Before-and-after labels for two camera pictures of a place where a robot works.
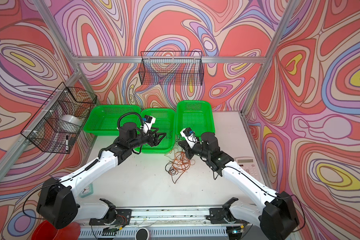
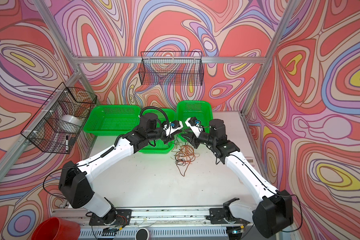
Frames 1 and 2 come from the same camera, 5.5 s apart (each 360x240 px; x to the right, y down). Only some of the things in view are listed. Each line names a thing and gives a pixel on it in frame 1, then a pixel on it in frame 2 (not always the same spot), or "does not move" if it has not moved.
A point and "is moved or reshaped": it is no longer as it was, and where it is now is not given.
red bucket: (45, 231) does not move
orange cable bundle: (180, 163) is moved or reshaped
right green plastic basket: (198, 115) does not move
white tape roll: (72, 119) does not move
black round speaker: (142, 233) does not move
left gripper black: (152, 142) to (168, 139)
